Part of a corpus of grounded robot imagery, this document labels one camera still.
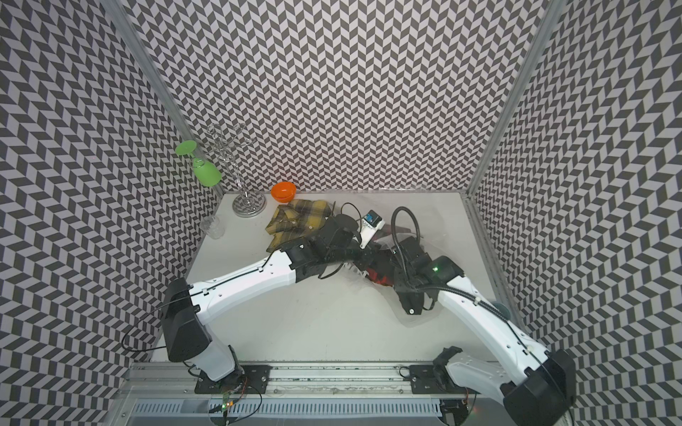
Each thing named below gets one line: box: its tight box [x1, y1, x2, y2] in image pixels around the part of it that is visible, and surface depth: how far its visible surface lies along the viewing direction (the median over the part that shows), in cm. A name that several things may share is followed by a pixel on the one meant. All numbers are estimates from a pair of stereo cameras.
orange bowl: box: [270, 181, 297, 204], surface depth 118 cm
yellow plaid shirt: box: [265, 198, 333, 253], surface depth 107 cm
